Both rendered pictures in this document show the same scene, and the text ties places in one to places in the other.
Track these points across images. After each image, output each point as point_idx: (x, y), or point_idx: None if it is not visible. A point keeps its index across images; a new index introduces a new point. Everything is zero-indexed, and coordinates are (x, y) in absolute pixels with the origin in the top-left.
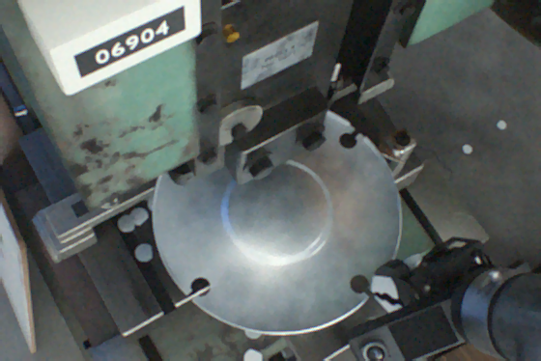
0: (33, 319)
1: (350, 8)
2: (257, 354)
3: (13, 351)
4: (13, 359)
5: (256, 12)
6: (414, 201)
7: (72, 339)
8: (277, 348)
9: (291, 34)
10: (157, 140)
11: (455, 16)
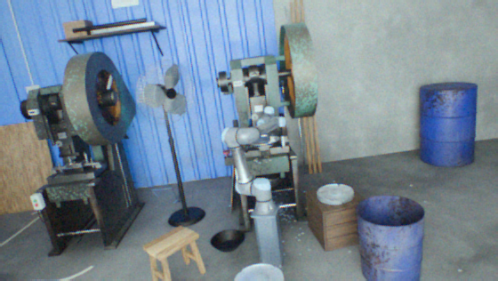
0: (233, 211)
1: (266, 105)
2: (255, 159)
3: (227, 213)
4: (226, 214)
5: (254, 100)
6: (288, 153)
7: (238, 213)
8: (261, 170)
9: (259, 105)
10: (243, 105)
11: (276, 106)
